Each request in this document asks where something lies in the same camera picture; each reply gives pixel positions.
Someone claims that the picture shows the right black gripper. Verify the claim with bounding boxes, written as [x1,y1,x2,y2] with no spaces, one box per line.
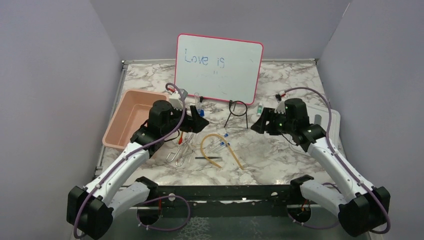
[251,107,296,136]

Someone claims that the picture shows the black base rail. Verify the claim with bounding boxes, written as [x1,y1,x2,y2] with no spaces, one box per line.
[136,185,313,223]

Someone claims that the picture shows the white plastic bin lid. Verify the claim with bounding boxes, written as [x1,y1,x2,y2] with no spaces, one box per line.
[306,103,341,150]

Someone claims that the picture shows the pink framed whiteboard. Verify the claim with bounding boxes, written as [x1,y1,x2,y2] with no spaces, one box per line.
[174,33,264,105]

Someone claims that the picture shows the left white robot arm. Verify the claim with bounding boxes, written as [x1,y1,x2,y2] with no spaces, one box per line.
[66,92,209,240]

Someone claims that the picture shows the black metal rod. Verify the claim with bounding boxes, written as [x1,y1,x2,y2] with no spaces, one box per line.
[194,156,222,160]

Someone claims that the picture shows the pink plastic bin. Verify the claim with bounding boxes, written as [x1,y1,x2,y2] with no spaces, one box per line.
[102,89,169,151]

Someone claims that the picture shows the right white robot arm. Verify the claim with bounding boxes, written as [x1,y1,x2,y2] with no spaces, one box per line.
[251,98,391,237]

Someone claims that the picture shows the graduated cylinder blue base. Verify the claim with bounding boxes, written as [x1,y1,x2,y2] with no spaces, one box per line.
[194,92,205,117]

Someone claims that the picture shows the black wire tripod stand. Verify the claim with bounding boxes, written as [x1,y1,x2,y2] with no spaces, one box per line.
[224,100,249,129]

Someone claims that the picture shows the yellow rubber tube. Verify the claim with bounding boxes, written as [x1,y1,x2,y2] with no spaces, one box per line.
[199,133,244,170]

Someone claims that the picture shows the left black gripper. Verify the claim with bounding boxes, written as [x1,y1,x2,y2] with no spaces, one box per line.
[161,102,209,136]

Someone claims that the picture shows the small green white vial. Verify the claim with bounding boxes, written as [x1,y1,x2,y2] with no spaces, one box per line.
[256,102,264,116]

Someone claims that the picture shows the metal crucible tongs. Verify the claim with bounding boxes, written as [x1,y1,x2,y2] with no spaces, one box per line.
[165,134,187,167]

